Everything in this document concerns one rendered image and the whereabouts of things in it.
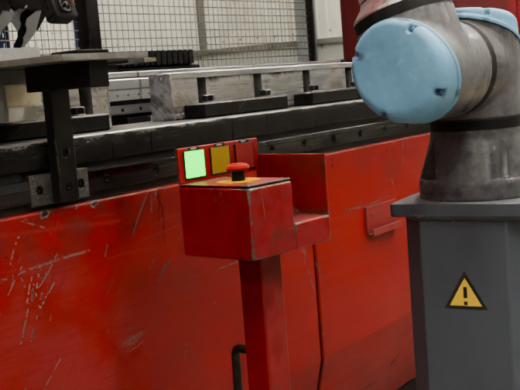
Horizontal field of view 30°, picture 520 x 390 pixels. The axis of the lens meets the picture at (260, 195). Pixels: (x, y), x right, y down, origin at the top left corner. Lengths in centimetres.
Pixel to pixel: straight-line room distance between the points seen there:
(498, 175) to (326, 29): 831
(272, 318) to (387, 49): 69
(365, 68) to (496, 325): 36
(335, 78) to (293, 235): 94
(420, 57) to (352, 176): 124
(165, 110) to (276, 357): 59
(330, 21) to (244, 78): 736
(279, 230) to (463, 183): 45
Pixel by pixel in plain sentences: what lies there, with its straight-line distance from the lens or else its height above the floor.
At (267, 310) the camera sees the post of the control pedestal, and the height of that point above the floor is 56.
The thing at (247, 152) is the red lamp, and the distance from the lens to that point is 173.
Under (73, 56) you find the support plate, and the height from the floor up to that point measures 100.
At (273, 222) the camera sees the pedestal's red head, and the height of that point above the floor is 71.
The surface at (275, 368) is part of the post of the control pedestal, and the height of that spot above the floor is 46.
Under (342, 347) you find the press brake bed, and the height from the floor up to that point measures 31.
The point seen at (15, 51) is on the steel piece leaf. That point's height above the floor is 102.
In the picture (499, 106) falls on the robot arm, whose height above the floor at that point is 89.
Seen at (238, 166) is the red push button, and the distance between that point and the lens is 157.
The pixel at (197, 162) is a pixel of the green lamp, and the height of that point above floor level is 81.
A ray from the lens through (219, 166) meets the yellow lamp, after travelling 168.
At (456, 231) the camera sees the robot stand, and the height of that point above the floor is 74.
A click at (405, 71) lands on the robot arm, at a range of 108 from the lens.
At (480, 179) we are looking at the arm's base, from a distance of 120.
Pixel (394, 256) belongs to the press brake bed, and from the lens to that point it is 248.
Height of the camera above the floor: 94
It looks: 7 degrees down
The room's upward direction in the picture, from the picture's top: 5 degrees counter-clockwise
